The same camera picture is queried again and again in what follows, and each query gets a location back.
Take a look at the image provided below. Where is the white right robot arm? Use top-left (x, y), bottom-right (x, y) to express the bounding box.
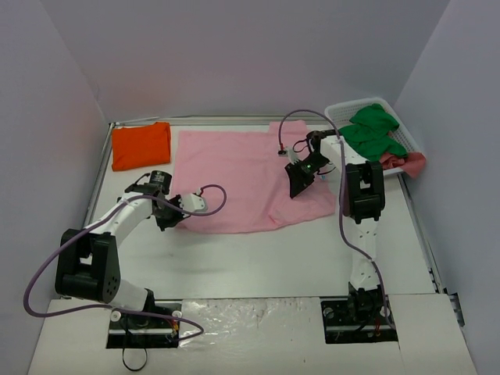
top-left (279, 130), bottom-right (385, 323)

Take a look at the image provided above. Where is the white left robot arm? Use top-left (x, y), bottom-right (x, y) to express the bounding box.
top-left (55, 170), bottom-right (185, 327)

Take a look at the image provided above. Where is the white plastic basket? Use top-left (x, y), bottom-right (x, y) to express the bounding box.
top-left (324, 98), bottom-right (427, 178)

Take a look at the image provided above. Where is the folded orange t shirt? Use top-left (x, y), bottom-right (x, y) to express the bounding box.
top-left (112, 122), bottom-right (171, 172)

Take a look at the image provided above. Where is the green t shirt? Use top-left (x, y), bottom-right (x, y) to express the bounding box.
top-left (339, 104), bottom-right (407, 162)

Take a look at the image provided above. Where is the dark pink t shirt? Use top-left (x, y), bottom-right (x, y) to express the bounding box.
top-left (380, 152), bottom-right (427, 179)

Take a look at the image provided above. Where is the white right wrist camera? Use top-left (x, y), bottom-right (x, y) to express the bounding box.
top-left (277, 146), bottom-right (301, 165)

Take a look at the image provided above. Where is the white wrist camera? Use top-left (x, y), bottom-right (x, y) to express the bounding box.
top-left (277, 146), bottom-right (301, 165)
top-left (180, 193), bottom-right (208, 216)

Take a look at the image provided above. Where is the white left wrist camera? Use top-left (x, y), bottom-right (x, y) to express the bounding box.
top-left (180, 193), bottom-right (208, 216)

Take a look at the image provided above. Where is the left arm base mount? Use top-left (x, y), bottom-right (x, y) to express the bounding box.
top-left (105, 310), bottom-right (180, 349)

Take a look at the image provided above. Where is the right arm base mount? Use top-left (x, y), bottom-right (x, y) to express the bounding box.
top-left (320, 298), bottom-right (398, 345)

